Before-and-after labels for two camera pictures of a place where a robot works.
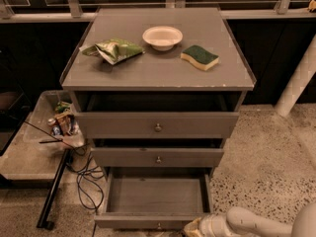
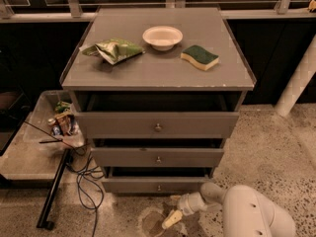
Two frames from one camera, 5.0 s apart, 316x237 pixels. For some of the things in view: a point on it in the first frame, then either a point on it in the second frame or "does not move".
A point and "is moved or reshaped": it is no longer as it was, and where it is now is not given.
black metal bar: (43, 222) does not move
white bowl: (162, 38) does not move
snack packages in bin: (63, 122) does not move
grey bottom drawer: (155, 197) is moved or reshaped
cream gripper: (207, 226) to (186, 204)
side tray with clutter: (55, 120) does not move
